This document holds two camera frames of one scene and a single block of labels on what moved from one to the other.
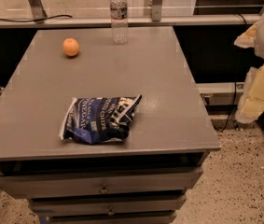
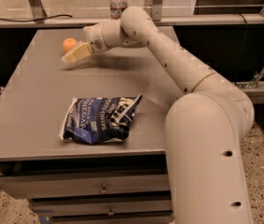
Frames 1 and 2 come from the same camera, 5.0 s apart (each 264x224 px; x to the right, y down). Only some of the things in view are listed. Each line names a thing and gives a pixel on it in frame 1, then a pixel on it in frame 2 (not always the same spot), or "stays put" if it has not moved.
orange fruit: (71, 47) stays put
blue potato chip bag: (97, 120) stays put
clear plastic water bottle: (118, 17) stays put
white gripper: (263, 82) to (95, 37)
